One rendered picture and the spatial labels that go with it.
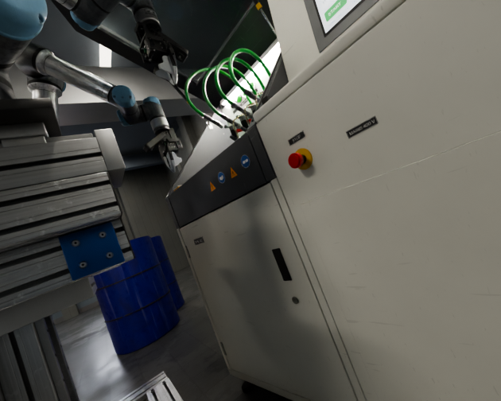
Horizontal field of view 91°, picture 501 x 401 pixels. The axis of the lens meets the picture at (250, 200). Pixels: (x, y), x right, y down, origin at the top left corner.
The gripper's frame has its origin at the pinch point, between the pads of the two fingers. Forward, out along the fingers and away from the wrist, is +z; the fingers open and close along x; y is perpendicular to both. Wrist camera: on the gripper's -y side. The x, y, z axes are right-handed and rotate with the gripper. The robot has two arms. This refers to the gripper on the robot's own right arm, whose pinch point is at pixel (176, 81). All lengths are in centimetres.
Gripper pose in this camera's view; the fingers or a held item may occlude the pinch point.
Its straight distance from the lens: 97.5
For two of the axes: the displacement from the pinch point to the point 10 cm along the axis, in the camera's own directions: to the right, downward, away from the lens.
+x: 6.1, -2.9, -7.4
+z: 3.7, 9.3, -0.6
